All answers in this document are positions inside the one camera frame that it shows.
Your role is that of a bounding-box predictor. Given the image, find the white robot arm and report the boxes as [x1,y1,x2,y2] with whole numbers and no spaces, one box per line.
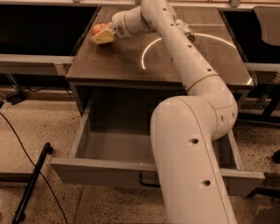
[91,0,238,224]

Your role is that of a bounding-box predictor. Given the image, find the black cable on floor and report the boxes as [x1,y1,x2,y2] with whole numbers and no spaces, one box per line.
[0,109,69,224]

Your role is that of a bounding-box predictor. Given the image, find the grey open top drawer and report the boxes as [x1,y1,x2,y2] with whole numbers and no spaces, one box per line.
[51,90,265,197]

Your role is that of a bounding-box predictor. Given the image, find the grey side table left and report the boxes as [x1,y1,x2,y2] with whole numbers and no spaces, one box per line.
[0,53,74,76]

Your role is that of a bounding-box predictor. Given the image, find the black drawer handle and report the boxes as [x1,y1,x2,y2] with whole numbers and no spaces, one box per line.
[139,174,161,189]

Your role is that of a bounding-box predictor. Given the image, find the red apple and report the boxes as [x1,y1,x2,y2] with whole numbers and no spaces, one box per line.
[91,23,109,36]

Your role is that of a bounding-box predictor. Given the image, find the dark office chair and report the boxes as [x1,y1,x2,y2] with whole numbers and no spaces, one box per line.
[247,7,280,199]

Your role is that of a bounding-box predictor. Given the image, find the black floor stand bar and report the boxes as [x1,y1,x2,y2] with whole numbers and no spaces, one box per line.
[12,143,53,224]

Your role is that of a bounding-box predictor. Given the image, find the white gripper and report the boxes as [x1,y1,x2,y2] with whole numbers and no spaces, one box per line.
[91,8,140,45]

